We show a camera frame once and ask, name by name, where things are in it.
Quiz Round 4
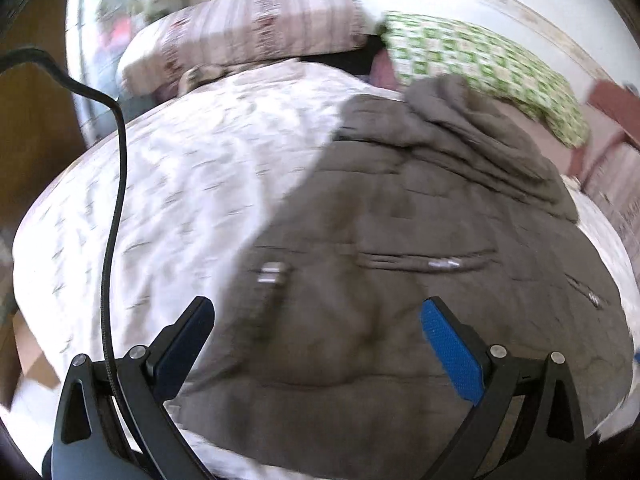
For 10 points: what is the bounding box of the black braided cable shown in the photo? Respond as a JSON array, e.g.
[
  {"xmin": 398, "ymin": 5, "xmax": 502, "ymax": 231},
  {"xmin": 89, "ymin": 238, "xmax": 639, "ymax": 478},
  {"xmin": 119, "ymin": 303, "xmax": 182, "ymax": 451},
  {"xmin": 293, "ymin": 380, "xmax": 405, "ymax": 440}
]
[{"xmin": 0, "ymin": 47, "xmax": 127, "ymax": 411}]

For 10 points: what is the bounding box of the green checkered pillow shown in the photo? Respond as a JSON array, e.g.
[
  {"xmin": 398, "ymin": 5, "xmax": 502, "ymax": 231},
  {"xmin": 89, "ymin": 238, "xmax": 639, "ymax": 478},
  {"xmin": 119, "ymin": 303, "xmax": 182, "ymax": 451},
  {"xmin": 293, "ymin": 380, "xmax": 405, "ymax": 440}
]
[{"xmin": 382, "ymin": 10, "xmax": 591, "ymax": 148}]

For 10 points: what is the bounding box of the striped floral pillow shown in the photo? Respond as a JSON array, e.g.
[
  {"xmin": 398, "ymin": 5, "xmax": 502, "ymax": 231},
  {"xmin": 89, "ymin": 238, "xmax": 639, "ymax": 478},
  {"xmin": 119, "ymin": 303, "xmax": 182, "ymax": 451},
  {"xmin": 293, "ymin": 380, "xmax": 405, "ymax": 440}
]
[{"xmin": 117, "ymin": 0, "xmax": 368, "ymax": 96}]

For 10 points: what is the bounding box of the white floral bed sheet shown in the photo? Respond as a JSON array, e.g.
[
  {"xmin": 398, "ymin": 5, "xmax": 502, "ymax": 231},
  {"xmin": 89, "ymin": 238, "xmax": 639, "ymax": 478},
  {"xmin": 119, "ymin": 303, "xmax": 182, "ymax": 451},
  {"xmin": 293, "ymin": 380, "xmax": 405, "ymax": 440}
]
[{"xmin": 10, "ymin": 62, "xmax": 640, "ymax": 480}]

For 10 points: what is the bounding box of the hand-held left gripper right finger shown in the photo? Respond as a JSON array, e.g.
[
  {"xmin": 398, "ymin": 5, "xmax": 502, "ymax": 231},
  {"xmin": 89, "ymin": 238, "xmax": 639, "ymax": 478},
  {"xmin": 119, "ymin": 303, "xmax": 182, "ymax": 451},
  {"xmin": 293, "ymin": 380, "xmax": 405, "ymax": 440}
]
[{"xmin": 419, "ymin": 296, "xmax": 586, "ymax": 480}]

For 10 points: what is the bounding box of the stained glass door pane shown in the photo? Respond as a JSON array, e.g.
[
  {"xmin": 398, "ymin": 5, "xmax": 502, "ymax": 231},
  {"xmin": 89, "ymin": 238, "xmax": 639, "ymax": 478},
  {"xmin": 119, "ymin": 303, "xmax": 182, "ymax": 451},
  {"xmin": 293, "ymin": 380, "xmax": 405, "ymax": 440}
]
[{"xmin": 67, "ymin": 0, "xmax": 191, "ymax": 146}]

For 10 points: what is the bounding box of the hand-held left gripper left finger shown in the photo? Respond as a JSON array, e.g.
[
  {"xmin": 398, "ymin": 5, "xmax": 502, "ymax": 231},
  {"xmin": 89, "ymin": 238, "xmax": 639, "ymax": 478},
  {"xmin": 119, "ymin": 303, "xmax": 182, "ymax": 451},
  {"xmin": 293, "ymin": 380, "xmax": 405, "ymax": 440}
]
[{"xmin": 42, "ymin": 296, "xmax": 216, "ymax": 480}]

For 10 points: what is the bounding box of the wooden door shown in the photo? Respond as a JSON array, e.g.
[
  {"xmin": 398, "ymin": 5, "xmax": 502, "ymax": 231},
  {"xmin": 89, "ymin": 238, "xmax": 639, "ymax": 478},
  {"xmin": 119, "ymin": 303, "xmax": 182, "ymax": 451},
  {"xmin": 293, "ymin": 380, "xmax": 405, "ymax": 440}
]
[{"xmin": 0, "ymin": 0, "xmax": 86, "ymax": 261}]

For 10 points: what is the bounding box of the brown quilted hooded jacket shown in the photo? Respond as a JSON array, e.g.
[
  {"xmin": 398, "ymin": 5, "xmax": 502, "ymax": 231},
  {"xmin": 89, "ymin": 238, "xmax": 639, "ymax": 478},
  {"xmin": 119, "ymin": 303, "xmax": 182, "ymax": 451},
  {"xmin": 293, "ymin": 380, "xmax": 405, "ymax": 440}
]
[{"xmin": 175, "ymin": 75, "xmax": 633, "ymax": 461}]

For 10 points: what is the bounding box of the striped floral cushion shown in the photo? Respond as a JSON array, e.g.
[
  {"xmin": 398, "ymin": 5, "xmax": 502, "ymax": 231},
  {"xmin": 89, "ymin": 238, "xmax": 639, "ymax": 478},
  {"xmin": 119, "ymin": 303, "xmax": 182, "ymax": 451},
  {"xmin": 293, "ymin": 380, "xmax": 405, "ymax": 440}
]
[{"xmin": 585, "ymin": 145, "xmax": 640, "ymax": 246}]

